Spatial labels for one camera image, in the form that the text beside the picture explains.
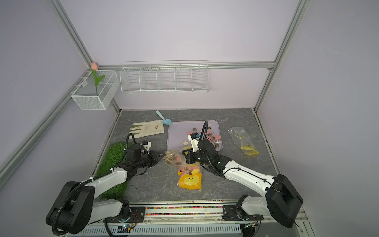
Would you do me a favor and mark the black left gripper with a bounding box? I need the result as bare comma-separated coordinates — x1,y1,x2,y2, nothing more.
135,150,165,169

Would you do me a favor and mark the ziploc bag with small cookies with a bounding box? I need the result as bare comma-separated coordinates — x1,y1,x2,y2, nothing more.
163,146,191,168

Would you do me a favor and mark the ziploc bag with yellow toy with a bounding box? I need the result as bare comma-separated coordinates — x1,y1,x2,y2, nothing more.
178,165,202,190

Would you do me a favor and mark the clear ziploc bag of cookies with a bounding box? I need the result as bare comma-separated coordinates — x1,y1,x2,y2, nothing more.
228,127,259,156

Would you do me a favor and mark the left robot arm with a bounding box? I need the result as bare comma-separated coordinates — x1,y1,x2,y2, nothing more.
45,133,165,236

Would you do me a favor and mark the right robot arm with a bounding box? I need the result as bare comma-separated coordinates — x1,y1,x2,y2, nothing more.
182,121,304,228

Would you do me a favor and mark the pile of poured cookies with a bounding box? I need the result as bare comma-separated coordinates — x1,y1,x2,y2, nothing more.
187,125,222,151

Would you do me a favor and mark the lilac plastic tray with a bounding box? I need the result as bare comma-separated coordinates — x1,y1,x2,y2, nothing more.
167,120,223,151

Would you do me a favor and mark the cream gardening glove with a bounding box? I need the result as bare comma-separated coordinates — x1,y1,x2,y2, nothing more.
129,120,164,138

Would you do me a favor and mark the light blue garden trowel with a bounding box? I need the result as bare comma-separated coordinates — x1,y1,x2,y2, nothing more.
156,110,173,125

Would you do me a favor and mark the green artificial grass mat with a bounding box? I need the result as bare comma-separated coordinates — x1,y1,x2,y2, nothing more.
94,141,134,199

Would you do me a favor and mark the artificial pink tulip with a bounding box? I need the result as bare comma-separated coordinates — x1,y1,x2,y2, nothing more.
91,62,105,96

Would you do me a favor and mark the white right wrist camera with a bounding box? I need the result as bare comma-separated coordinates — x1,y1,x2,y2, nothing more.
188,132,200,152

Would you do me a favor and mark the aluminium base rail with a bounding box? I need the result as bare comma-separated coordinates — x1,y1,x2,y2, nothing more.
65,200,314,237

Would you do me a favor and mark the white wire wall shelf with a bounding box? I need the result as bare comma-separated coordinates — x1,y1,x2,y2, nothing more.
120,60,210,92

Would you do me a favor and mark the white mesh wall box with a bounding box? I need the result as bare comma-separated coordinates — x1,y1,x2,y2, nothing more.
71,70,120,111

